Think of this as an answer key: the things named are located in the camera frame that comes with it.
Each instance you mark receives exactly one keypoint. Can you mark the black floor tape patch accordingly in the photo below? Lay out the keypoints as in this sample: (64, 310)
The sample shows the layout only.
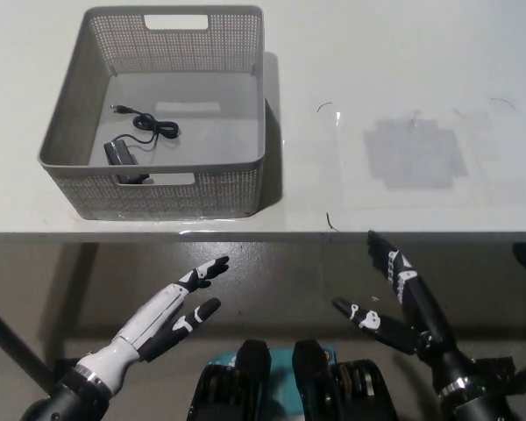
(491, 366)
(68, 364)

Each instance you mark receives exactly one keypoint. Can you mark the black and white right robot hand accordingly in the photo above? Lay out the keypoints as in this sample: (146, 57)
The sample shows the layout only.
(416, 307)

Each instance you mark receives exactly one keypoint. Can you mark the grey perforated plastic basket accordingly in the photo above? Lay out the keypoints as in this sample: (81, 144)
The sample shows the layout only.
(193, 87)

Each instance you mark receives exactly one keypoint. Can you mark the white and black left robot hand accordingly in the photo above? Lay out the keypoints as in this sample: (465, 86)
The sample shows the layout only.
(149, 324)

